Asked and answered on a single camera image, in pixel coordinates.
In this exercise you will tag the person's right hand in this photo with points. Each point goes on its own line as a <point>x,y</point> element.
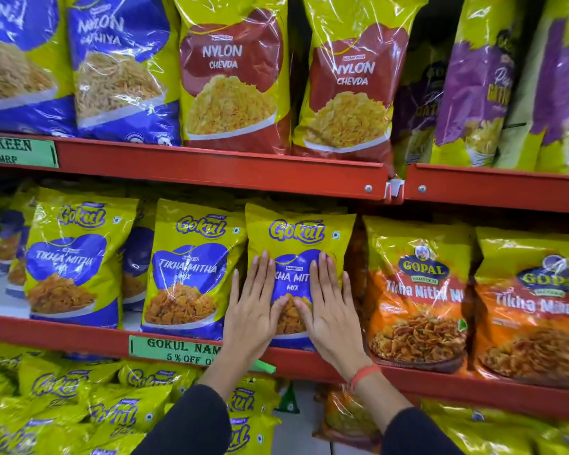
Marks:
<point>336,326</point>

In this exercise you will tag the person's left hand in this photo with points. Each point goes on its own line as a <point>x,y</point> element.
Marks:
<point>249,326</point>

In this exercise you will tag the person's left middle finger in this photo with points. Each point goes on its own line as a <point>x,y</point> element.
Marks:
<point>261,278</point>

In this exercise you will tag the person's right thumb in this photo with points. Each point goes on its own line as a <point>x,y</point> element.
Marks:
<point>303,311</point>

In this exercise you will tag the person's right middle finger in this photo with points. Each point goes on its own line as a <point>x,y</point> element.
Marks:
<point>325,279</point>

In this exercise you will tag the person's left thumb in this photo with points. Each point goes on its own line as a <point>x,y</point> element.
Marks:
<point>279,310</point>

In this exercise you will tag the person's left little finger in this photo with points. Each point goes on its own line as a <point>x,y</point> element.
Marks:
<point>234,288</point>

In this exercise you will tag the person's right little finger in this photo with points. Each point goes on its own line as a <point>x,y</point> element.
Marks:
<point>347,292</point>

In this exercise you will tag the yellow blue snack packet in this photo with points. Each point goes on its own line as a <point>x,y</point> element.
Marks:
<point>296,232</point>

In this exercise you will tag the person's right forearm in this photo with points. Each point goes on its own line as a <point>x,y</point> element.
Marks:
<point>398,421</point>

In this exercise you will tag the person's left forearm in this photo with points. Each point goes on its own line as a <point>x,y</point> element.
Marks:
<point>194,416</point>

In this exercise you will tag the orange yellow snack bag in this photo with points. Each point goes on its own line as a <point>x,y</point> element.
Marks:
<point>533,312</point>
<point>417,298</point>

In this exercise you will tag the orange wristband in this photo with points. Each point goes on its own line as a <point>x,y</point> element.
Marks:
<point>363,375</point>

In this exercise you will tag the green paper shelf label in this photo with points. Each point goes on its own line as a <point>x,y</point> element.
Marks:
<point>170,350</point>
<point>16,151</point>

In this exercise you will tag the green packet corner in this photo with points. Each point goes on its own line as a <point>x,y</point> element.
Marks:
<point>288,401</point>

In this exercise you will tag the white plastic shelf clip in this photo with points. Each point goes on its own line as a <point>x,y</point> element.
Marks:
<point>394,189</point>

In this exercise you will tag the small orange snack bag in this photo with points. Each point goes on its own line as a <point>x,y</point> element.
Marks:
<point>348,416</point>

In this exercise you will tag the row of yellow blue packets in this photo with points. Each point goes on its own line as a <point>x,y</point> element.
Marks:
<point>76,260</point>

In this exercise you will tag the large red yellow snack bag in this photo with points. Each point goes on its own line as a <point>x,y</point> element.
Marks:
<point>351,89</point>
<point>232,75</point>

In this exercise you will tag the large purple yellow snack bag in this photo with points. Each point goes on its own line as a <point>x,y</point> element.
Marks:
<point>419,108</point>
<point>479,80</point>
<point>559,89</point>

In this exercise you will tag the pile of small yellow packets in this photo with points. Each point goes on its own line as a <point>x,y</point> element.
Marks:
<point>61,402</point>

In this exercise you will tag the heap of yellow bags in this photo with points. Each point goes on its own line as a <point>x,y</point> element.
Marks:
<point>502,433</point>

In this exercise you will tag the large blue yellow snack bag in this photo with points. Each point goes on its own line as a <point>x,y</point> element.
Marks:
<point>118,66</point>
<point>19,66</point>

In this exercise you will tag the long red metal shelf rail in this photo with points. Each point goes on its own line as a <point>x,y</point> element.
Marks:
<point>479,390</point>

